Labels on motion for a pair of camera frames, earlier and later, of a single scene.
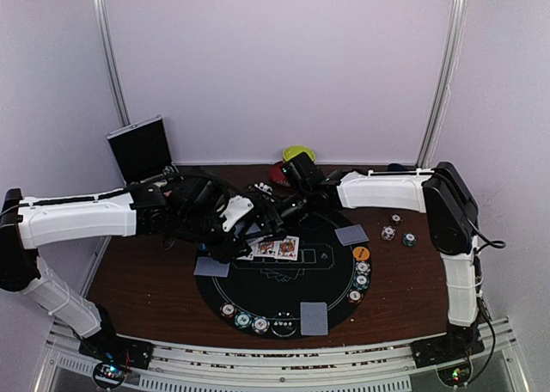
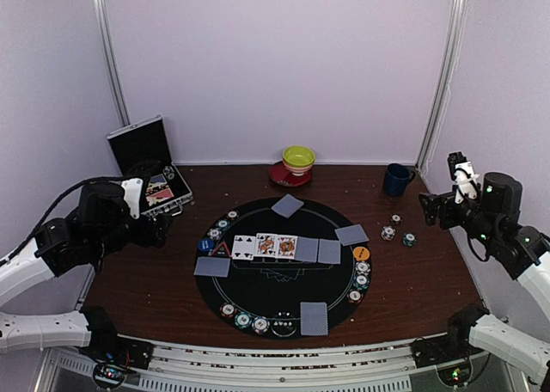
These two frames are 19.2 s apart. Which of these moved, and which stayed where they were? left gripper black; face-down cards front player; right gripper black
Moved: right gripper black; left gripper black
Stayed: face-down cards front player
